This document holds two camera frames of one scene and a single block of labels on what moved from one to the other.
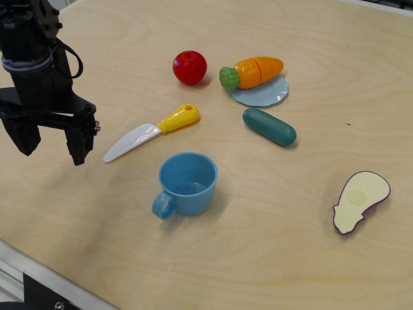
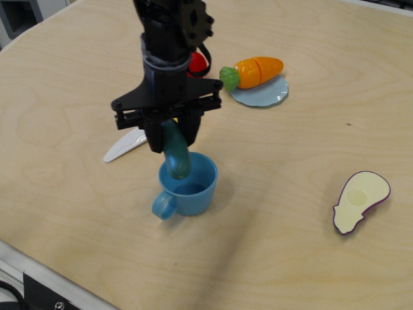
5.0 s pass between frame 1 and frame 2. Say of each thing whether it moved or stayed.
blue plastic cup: stayed
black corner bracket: stayed
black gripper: moved
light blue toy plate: stayed
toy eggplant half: stayed
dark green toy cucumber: moved
